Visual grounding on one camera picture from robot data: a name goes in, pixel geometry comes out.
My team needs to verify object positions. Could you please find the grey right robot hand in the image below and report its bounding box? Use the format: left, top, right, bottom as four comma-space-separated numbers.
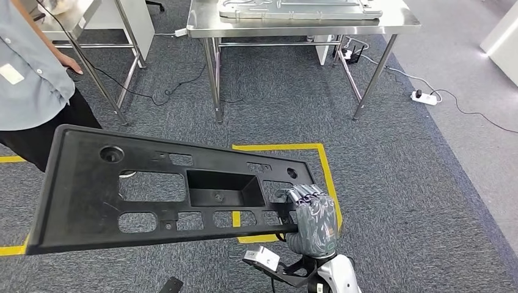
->
278, 184, 339, 260

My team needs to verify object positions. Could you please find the person's left hand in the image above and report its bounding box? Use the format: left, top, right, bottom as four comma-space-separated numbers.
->
56, 51, 85, 77

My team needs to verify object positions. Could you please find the black handheld remote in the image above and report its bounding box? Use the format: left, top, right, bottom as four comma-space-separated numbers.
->
65, 68, 87, 83

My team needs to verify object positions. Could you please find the black plastic panel part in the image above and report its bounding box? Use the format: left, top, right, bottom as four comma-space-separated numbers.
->
24, 124, 318, 257

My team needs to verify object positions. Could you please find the stainless steel workbench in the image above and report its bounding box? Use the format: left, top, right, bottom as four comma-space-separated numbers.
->
186, 0, 423, 125

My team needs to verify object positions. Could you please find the person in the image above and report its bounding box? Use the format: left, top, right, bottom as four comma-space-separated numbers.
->
0, 0, 103, 173

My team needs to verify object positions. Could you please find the yellow floor tape square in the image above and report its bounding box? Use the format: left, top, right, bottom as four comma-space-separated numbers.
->
231, 142, 344, 245
0, 155, 30, 258

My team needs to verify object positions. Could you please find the white panel steel table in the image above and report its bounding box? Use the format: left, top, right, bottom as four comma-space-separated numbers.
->
35, 0, 156, 126

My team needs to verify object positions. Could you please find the black router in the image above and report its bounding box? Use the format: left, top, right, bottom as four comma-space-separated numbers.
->
341, 43, 366, 65

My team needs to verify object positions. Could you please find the grey metal fixture plate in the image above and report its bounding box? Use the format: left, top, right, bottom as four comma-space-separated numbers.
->
218, 0, 384, 21

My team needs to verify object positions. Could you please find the white cabinet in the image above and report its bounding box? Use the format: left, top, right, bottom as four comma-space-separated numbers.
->
479, 11, 518, 88

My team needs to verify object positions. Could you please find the black floor cable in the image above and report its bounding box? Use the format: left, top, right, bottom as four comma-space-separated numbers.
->
429, 88, 518, 135
89, 60, 208, 107

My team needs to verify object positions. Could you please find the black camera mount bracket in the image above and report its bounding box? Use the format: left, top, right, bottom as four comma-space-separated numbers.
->
242, 258, 321, 289

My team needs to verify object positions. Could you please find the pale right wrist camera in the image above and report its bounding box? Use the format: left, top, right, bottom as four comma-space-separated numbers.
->
243, 245, 281, 273

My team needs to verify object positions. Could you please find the white floor cable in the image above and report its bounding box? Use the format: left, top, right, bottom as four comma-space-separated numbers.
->
344, 36, 444, 104

